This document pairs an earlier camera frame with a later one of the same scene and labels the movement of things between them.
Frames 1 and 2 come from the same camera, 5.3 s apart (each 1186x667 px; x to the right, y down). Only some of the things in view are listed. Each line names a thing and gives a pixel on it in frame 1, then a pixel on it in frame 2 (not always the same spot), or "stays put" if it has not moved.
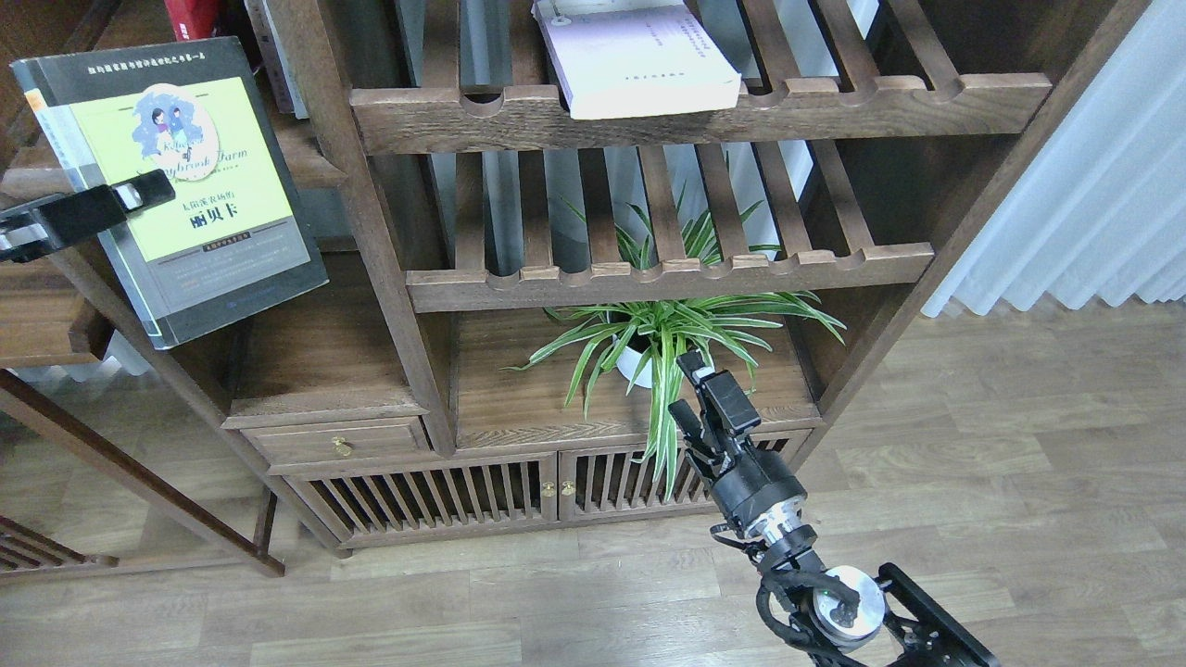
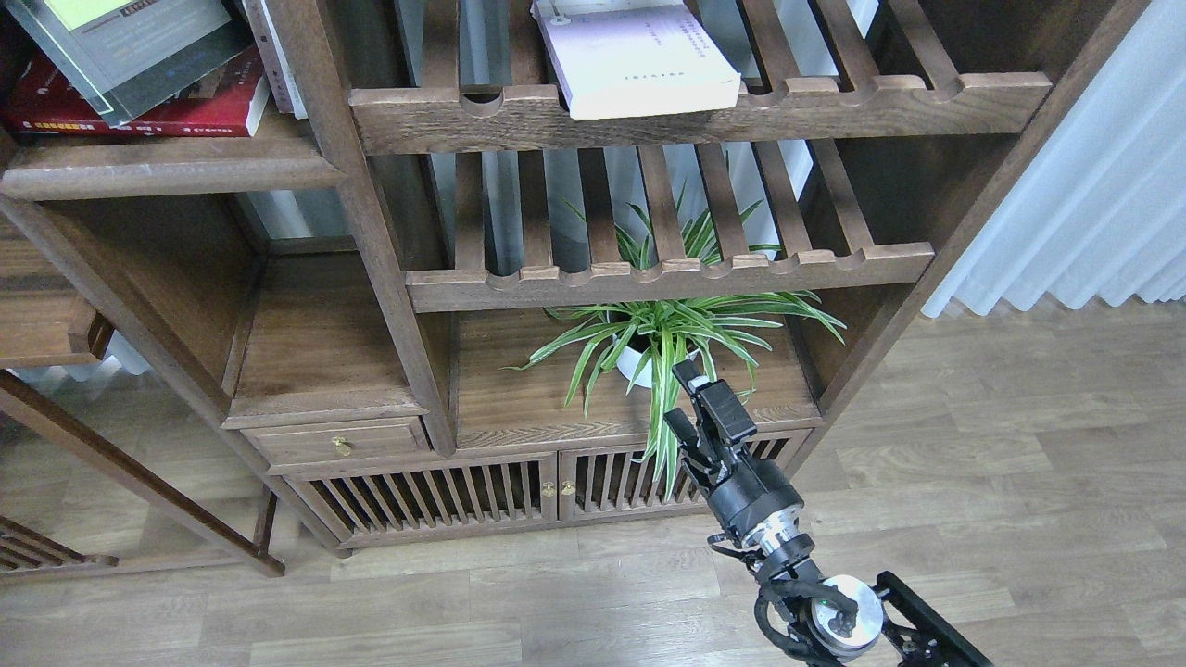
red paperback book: [192, 19] -> [41, 95]
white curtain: [1099, 209] stays put
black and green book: [235, 236] -> [124, 53]
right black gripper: [757, 490] stays put
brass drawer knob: [343, 446] stays put
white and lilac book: [636, 57] stays put
